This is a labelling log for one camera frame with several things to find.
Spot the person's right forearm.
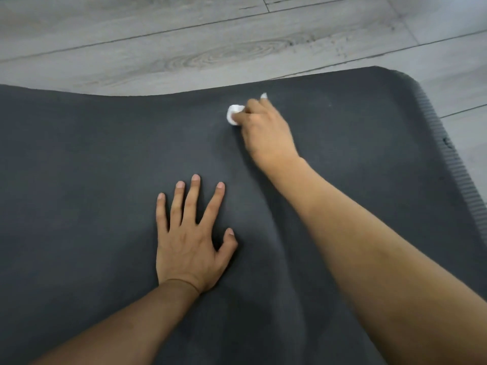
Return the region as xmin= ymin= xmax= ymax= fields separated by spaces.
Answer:
xmin=268 ymin=157 xmax=487 ymax=365

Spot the person's left forearm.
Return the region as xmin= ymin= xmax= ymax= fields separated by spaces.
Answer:
xmin=32 ymin=279 xmax=200 ymax=365

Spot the person's left hand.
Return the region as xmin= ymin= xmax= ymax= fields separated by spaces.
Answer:
xmin=155 ymin=174 xmax=239 ymax=295

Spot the white tissue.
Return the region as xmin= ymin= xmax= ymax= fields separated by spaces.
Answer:
xmin=226 ymin=92 xmax=268 ymax=127

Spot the person's right hand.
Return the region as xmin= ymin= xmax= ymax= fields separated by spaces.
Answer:
xmin=231 ymin=97 xmax=301 ymax=175

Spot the dark grey yoga mat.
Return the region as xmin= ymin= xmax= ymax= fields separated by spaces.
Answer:
xmin=0 ymin=66 xmax=487 ymax=365

